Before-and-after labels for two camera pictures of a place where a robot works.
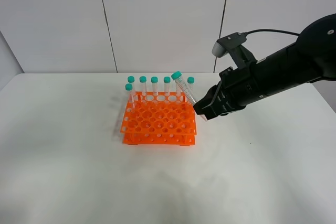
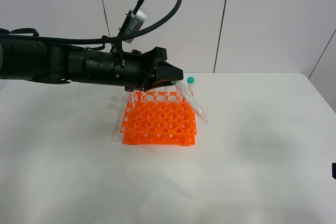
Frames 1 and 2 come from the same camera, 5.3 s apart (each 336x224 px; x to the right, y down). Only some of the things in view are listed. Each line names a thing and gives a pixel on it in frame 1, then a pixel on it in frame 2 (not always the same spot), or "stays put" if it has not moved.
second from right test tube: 167,81 stays put
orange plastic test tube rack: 159,118 stays put
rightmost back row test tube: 190,81 stays put
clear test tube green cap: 177,76 → 190,80
